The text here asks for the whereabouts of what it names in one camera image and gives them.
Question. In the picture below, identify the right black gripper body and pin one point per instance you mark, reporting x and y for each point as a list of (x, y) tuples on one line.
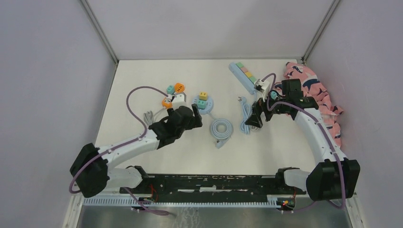
[(279, 109)]

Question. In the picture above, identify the orange power strip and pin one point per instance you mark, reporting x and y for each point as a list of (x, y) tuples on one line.
[(166, 102)]

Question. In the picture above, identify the teal USB charger plug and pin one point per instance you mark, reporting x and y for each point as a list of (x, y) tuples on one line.
[(201, 104)]

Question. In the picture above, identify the teal plug on white strip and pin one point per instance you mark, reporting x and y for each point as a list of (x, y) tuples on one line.
[(273, 95)]

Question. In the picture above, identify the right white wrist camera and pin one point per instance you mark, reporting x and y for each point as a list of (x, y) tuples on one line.
[(264, 87)]

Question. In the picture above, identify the long blue power strip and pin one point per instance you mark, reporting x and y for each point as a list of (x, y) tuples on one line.
[(245, 77)]

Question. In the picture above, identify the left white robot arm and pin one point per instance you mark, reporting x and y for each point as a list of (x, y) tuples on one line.
[(96, 168)]

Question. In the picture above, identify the round blue power socket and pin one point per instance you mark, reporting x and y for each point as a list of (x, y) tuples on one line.
[(209, 105)]

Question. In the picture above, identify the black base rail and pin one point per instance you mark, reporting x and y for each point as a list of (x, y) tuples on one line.
[(200, 188)]

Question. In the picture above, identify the teal plug on orange strip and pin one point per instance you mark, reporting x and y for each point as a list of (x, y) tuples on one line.
[(170, 90)]

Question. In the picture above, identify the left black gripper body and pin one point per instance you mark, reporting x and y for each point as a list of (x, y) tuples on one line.
[(195, 122)]

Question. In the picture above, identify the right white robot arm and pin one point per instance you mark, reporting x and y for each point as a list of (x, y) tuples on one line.
[(334, 176)]

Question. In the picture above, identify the pink patterned cloth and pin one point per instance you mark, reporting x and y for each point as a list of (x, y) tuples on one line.
[(312, 87)]

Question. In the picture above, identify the yellow USB charger plug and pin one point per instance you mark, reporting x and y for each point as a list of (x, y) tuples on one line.
[(203, 96)]

